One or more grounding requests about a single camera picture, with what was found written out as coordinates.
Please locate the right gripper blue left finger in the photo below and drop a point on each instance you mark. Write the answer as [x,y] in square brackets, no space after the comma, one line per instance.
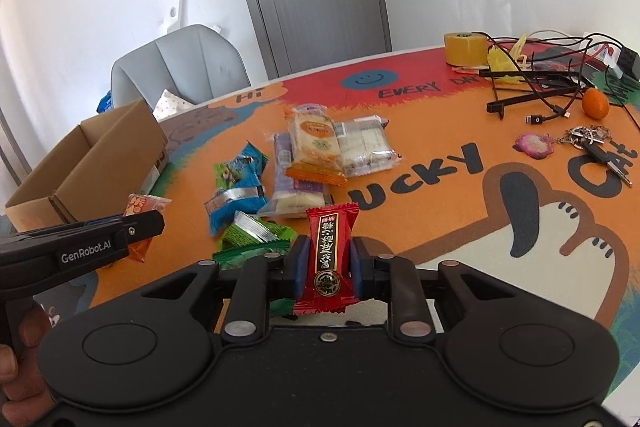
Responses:
[295,267]

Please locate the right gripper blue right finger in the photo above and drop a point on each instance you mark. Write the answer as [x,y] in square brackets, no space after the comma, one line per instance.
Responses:
[361,268]

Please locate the red candy bar packet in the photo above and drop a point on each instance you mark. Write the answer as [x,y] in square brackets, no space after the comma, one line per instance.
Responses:
[328,284]

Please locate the green snack packet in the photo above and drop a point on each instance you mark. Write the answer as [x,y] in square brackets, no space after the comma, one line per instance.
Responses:
[248,237]

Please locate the purple bread packet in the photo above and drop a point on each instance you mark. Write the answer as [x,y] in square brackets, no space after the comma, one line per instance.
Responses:
[291,198]

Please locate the blue snack packet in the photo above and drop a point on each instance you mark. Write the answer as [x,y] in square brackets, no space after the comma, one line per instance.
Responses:
[238,188]

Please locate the orange label bread packet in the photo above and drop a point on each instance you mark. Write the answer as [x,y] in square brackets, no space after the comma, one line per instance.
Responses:
[316,154]

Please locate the clear white wafer packet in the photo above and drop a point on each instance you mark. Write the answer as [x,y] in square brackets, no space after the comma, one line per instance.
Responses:
[364,146]

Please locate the orange small snack packet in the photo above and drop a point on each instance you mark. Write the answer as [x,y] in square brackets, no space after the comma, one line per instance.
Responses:
[144,219]

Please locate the person's left hand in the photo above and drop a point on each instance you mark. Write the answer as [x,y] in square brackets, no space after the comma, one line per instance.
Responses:
[27,396]

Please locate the brown cardboard box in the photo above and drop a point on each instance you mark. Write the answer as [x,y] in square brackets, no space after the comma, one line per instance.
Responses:
[92,171]

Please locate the blue plastic bag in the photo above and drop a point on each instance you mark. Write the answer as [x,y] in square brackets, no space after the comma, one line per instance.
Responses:
[105,104]

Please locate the colourful cartoon table mat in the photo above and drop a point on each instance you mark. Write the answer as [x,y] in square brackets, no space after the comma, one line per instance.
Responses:
[563,227]

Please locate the dotted white cushion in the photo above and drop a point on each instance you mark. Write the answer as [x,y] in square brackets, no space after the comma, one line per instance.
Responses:
[169,105]

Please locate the grey upholstered chair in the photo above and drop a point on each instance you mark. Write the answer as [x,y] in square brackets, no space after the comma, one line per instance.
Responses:
[195,63]

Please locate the yellow tape roll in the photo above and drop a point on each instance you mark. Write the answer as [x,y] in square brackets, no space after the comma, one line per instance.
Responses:
[466,49]

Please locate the yellow plastic toy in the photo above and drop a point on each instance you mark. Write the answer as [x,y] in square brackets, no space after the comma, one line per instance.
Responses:
[499,59]

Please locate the metal key bunch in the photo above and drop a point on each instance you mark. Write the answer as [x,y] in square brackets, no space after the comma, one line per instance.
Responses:
[591,139]

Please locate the small orange tangerine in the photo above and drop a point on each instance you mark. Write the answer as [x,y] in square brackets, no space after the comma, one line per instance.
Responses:
[595,104]

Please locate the pink flower keychain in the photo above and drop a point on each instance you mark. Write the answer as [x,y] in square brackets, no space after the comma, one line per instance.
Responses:
[534,145]

